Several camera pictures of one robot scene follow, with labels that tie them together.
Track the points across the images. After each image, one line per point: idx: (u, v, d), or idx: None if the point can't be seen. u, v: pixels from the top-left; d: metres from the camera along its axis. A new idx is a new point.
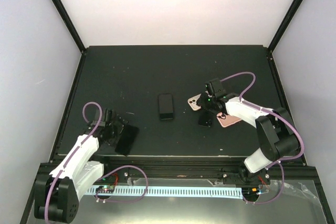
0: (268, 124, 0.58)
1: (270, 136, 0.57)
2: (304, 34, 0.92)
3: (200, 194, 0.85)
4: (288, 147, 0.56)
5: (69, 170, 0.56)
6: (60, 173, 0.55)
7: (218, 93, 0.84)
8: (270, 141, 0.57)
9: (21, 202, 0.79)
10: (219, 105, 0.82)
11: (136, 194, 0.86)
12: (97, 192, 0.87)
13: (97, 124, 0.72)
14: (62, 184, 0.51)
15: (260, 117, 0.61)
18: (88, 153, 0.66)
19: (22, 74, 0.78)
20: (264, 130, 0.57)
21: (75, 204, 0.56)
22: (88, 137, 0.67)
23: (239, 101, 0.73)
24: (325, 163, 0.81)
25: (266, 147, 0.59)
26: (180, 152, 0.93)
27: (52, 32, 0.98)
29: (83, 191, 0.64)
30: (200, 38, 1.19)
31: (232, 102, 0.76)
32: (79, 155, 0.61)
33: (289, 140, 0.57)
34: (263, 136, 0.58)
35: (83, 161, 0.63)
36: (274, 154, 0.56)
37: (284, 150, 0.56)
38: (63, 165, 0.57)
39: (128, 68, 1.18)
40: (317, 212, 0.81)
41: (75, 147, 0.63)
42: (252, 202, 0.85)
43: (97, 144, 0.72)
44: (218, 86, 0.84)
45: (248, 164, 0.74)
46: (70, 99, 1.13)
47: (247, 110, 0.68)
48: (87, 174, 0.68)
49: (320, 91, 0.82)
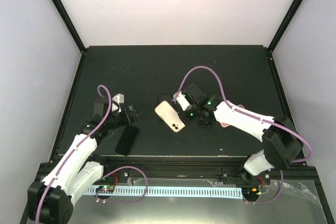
0: (274, 137, 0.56)
1: (279, 149, 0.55)
2: (305, 33, 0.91)
3: (200, 194, 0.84)
4: (294, 151, 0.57)
5: (62, 179, 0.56)
6: (53, 181, 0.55)
7: (199, 98, 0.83)
8: (279, 153, 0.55)
9: (21, 202, 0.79)
10: (205, 112, 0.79)
11: (136, 194, 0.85)
12: (97, 192, 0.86)
13: (100, 121, 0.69)
14: (54, 194, 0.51)
15: (265, 131, 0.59)
18: (84, 157, 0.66)
19: (22, 74, 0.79)
20: (275, 146, 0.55)
21: (69, 210, 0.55)
22: (85, 138, 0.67)
23: (231, 109, 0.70)
24: (325, 163, 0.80)
25: (274, 159, 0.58)
26: (180, 152, 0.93)
27: (52, 32, 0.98)
29: (81, 193, 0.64)
30: (200, 38, 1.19)
31: (223, 112, 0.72)
32: (73, 159, 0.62)
33: (294, 147, 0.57)
34: (272, 150, 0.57)
35: (79, 166, 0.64)
36: (284, 164, 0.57)
37: (292, 157, 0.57)
38: (56, 173, 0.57)
39: (128, 68, 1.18)
40: (317, 212, 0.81)
41: (71, 150, 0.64)
42: (252, 202, 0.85)
43: (95, 145, 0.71)
44: (197, 92, 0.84)
45: (248, 168, 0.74)
46: (69, 99, 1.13)
47: (247, 121, 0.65)
48: (85, 177, 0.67)
49: (321, 91, 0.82)
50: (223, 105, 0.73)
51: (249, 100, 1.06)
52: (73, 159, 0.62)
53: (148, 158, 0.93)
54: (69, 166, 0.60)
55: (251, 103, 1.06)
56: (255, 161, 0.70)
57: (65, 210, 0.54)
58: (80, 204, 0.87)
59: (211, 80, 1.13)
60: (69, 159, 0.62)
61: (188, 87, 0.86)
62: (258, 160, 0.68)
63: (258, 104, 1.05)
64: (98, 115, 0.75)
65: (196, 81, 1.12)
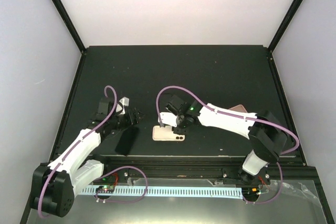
0: (260, 134, 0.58)
1: (266, 145, 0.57)
2: (305, 33, 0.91)
3: (200, 194, 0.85)
4: (280, 143, 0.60)
5: (67, 164, 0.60)
6: (59, 166, 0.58)
7: (181, 107, 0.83)
8: (268, 149, 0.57)
9: (21, 203, 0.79)
10: (190, 117, 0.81)
11: (136, 194, 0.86)
12: (97, 192, 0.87)
13: (104, 120, 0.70)
14: (59, 178, 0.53)
15: (251, 129, 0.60)
18: (88, 148, 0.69)
19: (22, 74, 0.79)
20: (263, 142, 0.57)
21: (70, 199, 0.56)
22: (91, 131, 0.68)
23: (213, 112, 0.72)
24: (325, 163, 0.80)
25: (263, 154, 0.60)
26: (180, 152, 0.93)
27: (52, 32, 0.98)
29: (81, 187, 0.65)
30: (200, 38, 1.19)
31: (207, 115, 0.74)
32: (79, 149, 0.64)
33: (279, 139, 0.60)
34: (261, 147, 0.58)
35: (83, 156, 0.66)
36: (273, 157, 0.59)
37: (279, 149, 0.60)
38: (62, 159, 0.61)
39: (128, 68, 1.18)
40: (317, 212, 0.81)
41: (76, 141, 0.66)
42: (252, 202, 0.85)
43: (100, 139, 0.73)
44: (178, 102, 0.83)
45: (246, 169, 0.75)
46: (69, 99, 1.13)
47: (232, 121, 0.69)
48: (86, 172, 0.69)
49: (321, 91, 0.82)
50: (205, 109, 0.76)
51: (249, 100, 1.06)
52: (78, 149, 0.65)
53: (147, 158, 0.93)
54: (74, 154, 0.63)
55: (251, 103, 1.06)
56: (251, 162, 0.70)
57: (67, 198, 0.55)
58: (80, 205, 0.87)
59: (206, 81, 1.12)
60: (74, 148, 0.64)
61: (169, 98, 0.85)
62: (252, 159, 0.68)
63: (258, 104, 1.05)
64: (103, 113, 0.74)
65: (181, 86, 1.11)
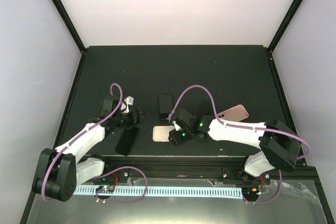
0: (272, 143, 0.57)
1: (280, 153, 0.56)
2: (305, 33, 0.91)
3: (200, 194, 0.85)
4: (295, 150, 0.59)
5: (73, 148, 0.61)
6: (65, 149, 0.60)
7: (190, 121, 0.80)
8: (283, 158, 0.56)
9: (21, 203, 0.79)
10: (200, 134, 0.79)
11: (136, 194, 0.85)
12: (97, 192, 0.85)
13: (108, 116, 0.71)
14: (64, 159, 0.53)
15: (262, 140, 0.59)
18: (93, 139, 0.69)
19: (23, 74, 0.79)
20: (275, 151, 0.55)
21: (72, 184, 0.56)
22: (97, 124, 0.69)
23: (223, 125, 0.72)
24: (325, 163, 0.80)
25: (277, 163, 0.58)
26: (180, 152, 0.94)
27: (52, 32, 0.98)
29: (82, 181, 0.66)
30: (200, 38, 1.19)
31: (217, 128, 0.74)
32: (83, 138, 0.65)
33: (292, 147, 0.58)
34: (274, 156, 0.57)
35: (87, 145, 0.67)
36: (289, 166, 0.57)
37: (295, 157, 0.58)
38: (69, 143, 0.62)
39: (128, 68, 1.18)
40: (317, 212, 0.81)
41: (82, 130, 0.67)
42: (252, 202, 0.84)
43: (103, 134, 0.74)
44: (187, 115, 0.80)
45: (248, 170, 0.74)
46: (69, 99, 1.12)
47: (242, 134, 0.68)
48: (88, 166, 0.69)
49: (321, 91, 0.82)
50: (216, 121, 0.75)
51: (249, 100, 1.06)
52: (83, 138, 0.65)
53: (147, 158, 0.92)
54: (80, 141, 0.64)
55: (251, 103, 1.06)
56: (256, 165, 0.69)
57: (70, 183, 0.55)
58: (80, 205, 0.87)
59: (206, 81, 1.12)
60: (80, 137, 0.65)
61: (177, 112, 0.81)
62: (259, 163, 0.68)
63: (258, 105, 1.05)
64: (107, 110, 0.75)
65: (181, 86, 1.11)
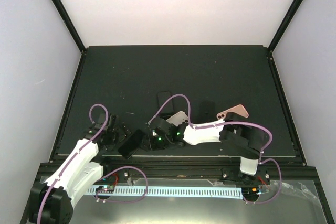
0: (230, 135, 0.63)
1: (240, 142, 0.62)
2: (305, 33, 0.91)
3: (200, 194, 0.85)
4: (258, 137, 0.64)
5: (64, 180, 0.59)
6: (55, 182, 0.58)
7: (169, 129, 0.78)
8: (243, 146, 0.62)
9: (22, 203, 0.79)
10: (180, 142, 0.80)
11: (136, 194, 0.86)
12: (97, 192, 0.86)
13: (101, 128, 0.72)
14: (56, 195, 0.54)
15: (221, 133, 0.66)
18: (86, 159, 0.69)
19: (23, 74, 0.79)
20: (234, 141, 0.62)
21: (69, 213, 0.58)
22: (87, 143, 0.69)
23: (192, 128, 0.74)
24: (325, 163, 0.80)
25: (245, 152, 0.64)
26: (180, 152, 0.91)
27: (52, 32, 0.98)
29: (80, 196, 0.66)
30: (200, 38, 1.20)
31: (188, 133, 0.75)
32: (75, 162, 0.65)
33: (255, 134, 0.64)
34: (237, 146, 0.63)
35: (80, 168, 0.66)
36: (253, 152, 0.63)
37: (258, 144, 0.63)
38: (58, 174, 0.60)
39: (128, 68, 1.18)
40: (317, 212, 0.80)
41: (73, 153, 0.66)
42: (252, 202, 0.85)
43: (97, 149, 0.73)
44: (166, 125, 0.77)
45: (245, 170, 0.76)
46: (69, 99, 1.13)
47: (206, 133, 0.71)
48: (84, 178, 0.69)
49: (321, 91, 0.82)
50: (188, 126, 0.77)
51: (249, 99, 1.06)
52: (75, 161, 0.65)
53: (148, 158, 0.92)
54: (71, 168, 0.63)
55: (251, 102, 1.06)
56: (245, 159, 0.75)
57: (66, 213, 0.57)
58: (81, 204, 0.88)
59: (206, 82, 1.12)
60: (72, 161, 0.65)
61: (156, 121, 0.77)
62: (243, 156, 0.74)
63: (258, 104, 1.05)
64: (101, 124, 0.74)
65: (181, 87, 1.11)
